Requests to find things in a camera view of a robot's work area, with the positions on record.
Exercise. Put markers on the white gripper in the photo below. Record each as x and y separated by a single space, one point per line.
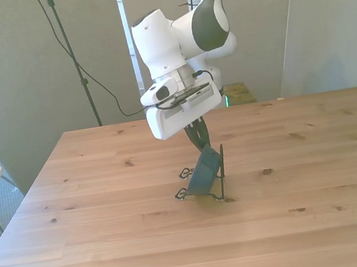
183 118

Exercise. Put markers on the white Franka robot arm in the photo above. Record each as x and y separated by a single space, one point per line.
160 43

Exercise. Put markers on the black camera stand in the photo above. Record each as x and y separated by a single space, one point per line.
84 83

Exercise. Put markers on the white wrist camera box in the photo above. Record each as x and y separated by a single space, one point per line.
160 93

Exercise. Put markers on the white vertical post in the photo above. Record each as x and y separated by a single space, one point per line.
127 31

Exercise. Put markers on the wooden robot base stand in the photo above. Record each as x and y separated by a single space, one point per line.
240 94

